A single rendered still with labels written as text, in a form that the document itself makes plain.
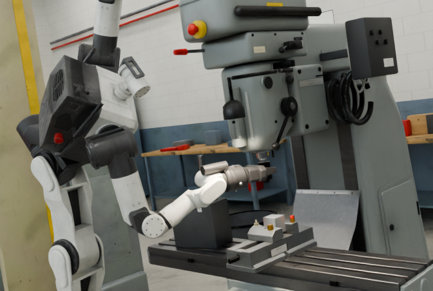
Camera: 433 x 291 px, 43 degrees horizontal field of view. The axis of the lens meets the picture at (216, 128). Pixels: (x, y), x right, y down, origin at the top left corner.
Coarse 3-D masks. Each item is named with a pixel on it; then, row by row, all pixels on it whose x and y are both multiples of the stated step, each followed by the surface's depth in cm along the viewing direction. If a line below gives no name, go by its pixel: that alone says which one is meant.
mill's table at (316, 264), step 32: (160, 256) 241; (192, 256) 224; (224, 256) 212; (320, 256) 195; (352, 256) 192; (384, 256) 185; (288, 288) 190; (320, 288) 180; (352, 288) 172; (384, 288) 163; (416, 288) 163
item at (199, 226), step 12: (216, 204) 227; (192, 216) 229; (204, 216) 226; (216, 216) 226; (228, 216) 233; (180, 228) 234; (192, 228) 230; (204, 228) 226; (216, 228) 225; (228, 228) 232; (180, 240) 235; (192, 240) 231; (204, 240) 227; (216, 240) 224; (228, 240) 231
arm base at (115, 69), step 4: (80, 44) 204; (84, 44) 207; (80, 48) 202; (116, 48) 206; (80, 52) 201; (116, 52) 204; (80, 56) 201; (116, 56) 204; (80, 60) 201; (116, 60) 204; (92, 64) 202; (116, 64) 204; (104, 68) 202; (108, 68) 203; (112, 68) 203; (116, 68) 203; (116, 72) 203
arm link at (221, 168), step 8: (200, 168) 192; (208, 168) 190; (216, 168) 192; (224, 168) 194; (200, 176) 194; (208, 176) 192; (216, 176) 191; (224, 176) 193; (232, 176) 193; (200, 184) 194; (232, 184) 193
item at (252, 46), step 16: (256, 32) 189; (272, 32) 195; (288, 32) 201; (304, 32) 208; (208, 48) 199; (224, 48) 194; (240, 48) 188; (256, 48) 188; (272, 48) 194; (304, 48) 207; (208, 64) 200; (224, 64) 195
